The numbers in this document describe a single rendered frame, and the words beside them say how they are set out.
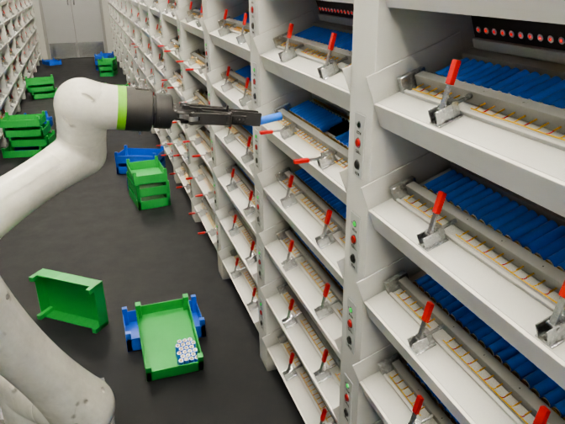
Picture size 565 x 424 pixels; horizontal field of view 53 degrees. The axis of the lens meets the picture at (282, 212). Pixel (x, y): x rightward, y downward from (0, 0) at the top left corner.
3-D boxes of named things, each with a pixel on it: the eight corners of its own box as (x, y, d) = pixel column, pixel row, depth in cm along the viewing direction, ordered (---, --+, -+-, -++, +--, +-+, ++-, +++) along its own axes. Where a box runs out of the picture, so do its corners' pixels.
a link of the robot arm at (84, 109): (51, 98, 107) (54, 64, 114) (52, 146, 116) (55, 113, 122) (128, 103, 112) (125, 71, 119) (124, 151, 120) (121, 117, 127)
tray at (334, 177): (353, 211, 116) (339, 172, 112) (266, 137, 169) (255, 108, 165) (435, 168, 119) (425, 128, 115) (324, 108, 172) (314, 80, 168)
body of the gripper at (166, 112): (156, 96, 116) (201, 100, 119) (151, 89, 123) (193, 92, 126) (154, 132, 118) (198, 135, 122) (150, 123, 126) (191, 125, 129)
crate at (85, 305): (50, 310, 241) (37, 319, 235) (42, 267, 234) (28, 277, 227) (108, 323, 231) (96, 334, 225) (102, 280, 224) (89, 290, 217)
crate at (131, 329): (128, 352, 213) (125, 334, 210) (124, 323, 231) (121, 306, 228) (206, 336, 222) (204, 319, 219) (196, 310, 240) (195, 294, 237)
